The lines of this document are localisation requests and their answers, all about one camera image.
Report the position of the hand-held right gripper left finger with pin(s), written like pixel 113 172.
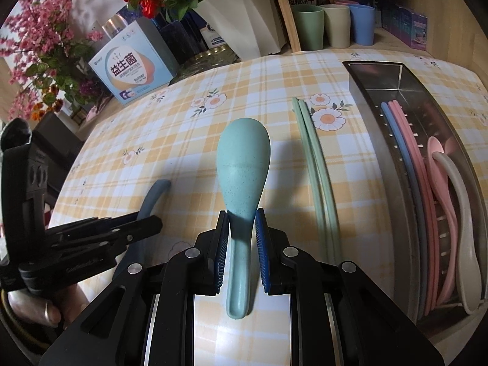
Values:
pixel 222 251

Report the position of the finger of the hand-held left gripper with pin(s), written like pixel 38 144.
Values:
pixel 125 227
pixel 106 247

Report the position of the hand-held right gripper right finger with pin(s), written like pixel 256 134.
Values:
pixel 261 251

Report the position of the blue spoon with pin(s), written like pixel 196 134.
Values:
pixel 152 198

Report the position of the green spoon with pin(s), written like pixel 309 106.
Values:
pixel 244 160

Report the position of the blue chopstick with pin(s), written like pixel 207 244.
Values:
pixel 398 141

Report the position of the pink spoon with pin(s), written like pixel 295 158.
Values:
pixel 436 152

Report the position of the stainless steel utensil tray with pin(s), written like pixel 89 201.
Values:
pixel 381 80

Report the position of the person's left hand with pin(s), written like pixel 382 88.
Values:
pixel 42 310

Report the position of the dark furniture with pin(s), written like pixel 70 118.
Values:
pixel 57 141

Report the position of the yellow plaid floral tablecloth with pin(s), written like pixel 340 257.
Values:
pixel 171 141

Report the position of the green chopstick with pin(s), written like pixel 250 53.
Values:
pixel 308 148
pixel 320 148

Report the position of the purple artificial flowers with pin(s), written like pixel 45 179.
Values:
pixel 89 91

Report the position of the light blue printed box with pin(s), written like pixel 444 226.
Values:
pixel 133 68

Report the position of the pink artificial flower bouquet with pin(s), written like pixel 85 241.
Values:
pixel 42 38

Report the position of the pink chopstick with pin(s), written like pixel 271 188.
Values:
pixel 413 141
pixel 404 141

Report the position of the gold embossed tin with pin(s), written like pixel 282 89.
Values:
pixel 206 64

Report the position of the dark blue vase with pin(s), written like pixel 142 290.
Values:
pixel 179 42

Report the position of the beige spoon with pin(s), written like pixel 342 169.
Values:
pixel 467 236

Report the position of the green cup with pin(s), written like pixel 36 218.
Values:
pixel 308 30

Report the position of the white faceted plant pot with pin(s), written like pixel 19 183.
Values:
pixel 244 19

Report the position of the beige cup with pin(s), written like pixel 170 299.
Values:
pixel 335 26

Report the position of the blue cup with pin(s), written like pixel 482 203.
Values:
pixel 362 24

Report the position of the pink cup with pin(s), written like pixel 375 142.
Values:
pixel 347 3

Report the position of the purple box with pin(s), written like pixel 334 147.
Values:
pixel 396 19
pixel 418 30

